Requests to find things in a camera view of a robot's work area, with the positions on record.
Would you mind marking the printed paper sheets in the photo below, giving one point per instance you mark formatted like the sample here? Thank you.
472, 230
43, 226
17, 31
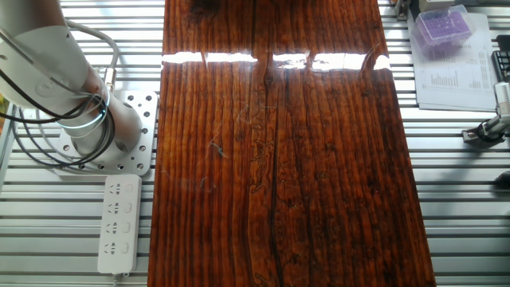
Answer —
454, 79

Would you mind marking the grey metal bracket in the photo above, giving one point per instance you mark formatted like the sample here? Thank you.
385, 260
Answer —
401, 10

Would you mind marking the silver camera on bracket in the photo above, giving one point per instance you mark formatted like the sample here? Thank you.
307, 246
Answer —
503, 101

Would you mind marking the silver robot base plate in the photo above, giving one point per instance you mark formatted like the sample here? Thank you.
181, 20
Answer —
145, 131

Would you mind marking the purple tip box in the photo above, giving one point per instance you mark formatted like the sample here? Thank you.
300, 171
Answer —
442, 28

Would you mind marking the colourful painting cloth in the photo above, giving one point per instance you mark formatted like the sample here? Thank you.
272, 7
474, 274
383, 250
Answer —
2, 117

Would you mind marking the black keyboard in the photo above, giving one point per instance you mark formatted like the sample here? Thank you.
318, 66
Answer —
503, 64

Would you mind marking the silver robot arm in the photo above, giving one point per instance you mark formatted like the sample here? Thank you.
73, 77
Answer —
44, 68

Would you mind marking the beige box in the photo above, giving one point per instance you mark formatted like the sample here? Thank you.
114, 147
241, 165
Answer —
436, 5

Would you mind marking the wood grain mat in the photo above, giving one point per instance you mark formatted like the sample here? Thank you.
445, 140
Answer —
287, 159

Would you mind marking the black round knob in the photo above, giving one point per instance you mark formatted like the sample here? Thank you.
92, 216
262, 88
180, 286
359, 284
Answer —
504, 179

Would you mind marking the white power strip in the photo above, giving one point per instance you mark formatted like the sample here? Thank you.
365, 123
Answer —
119, 223

